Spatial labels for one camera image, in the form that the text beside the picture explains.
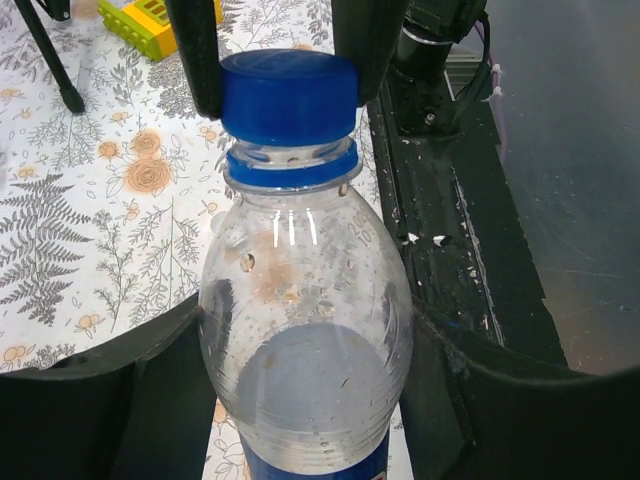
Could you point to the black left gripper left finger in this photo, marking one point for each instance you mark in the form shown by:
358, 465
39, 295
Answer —
139, 406

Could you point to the black music stand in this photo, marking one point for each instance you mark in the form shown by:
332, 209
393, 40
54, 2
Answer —
59, 11

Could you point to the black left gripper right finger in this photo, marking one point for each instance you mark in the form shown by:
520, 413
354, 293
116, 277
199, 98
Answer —
472, 409

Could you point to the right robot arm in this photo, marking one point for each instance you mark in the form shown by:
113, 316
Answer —
441, 21

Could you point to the yellow green toy block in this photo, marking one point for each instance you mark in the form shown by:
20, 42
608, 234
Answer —
159, 28

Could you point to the blue bottle cap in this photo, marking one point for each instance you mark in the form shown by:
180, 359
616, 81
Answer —
288, 97

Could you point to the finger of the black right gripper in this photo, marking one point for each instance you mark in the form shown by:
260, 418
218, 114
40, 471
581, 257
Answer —
366, 33
194, 25

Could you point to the Pepsi bottle blue label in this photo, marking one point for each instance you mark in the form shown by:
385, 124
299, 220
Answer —
306, 327

